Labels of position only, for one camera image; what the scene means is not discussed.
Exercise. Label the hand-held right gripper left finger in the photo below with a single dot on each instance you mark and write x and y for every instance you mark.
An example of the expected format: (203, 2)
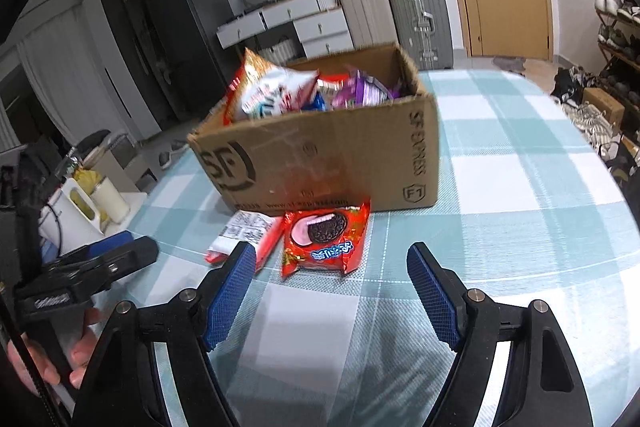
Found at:
(227, 302)

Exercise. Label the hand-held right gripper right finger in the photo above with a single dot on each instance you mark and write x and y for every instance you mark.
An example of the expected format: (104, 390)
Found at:
(435, 302)

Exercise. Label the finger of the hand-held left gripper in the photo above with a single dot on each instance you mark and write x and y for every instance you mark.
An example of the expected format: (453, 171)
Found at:
(132, 254)
(115, 239)

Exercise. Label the red cookie packet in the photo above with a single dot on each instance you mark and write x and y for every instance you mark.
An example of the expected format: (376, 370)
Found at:
(325, 237)

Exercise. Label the cardboard box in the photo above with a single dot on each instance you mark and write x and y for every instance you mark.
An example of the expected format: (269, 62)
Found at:
(325, 162)

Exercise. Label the large white red noodle packet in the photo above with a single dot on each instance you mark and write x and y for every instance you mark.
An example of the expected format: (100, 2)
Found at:
(270, 92)

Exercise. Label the person's left hand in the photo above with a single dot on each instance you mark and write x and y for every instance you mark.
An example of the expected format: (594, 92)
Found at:
(82, 357)

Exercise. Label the cream cylinder container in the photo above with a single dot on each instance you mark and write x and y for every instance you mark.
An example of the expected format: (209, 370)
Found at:
(110, 202)

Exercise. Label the white holder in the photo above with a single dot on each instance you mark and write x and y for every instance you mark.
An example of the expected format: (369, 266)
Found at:
(75, 222)

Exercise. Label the red white flat packet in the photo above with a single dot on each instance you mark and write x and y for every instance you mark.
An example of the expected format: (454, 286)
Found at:
(250, 232)

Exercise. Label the grey trash bin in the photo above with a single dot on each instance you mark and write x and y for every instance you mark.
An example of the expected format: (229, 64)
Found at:
(125, 157)

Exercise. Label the grey slippers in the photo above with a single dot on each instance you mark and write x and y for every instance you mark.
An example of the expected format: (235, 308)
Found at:
(170, 154)

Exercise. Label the checked tablecloth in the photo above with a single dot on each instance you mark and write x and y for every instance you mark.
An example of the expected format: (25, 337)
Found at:
(500, 207)

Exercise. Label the dark tall cabinet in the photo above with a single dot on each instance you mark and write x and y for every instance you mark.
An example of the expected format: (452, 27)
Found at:
(125, 42)

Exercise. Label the black refrigerator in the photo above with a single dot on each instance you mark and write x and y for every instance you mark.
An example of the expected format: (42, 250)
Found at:
(195, 47)

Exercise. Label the heap of black white sneakers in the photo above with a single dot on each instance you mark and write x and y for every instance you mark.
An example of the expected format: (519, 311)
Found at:
(575, 87)

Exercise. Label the small brown carton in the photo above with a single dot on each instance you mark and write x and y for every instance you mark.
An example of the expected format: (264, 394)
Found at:
(602, 107)

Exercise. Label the silver suitcase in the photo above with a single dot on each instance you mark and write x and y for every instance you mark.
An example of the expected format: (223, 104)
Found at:
(420, 17)

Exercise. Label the white drawer unit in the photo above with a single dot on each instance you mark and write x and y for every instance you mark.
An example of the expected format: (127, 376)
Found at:
(300, 22)

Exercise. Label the beige suitcase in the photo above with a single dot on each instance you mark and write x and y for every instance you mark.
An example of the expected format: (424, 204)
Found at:
(367, 12)

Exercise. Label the metal shoe rack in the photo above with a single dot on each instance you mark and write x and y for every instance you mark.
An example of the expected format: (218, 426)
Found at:
(612, 57)

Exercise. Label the rows of assorted shoes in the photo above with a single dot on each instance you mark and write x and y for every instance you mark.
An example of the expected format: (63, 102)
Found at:
(615, 2)

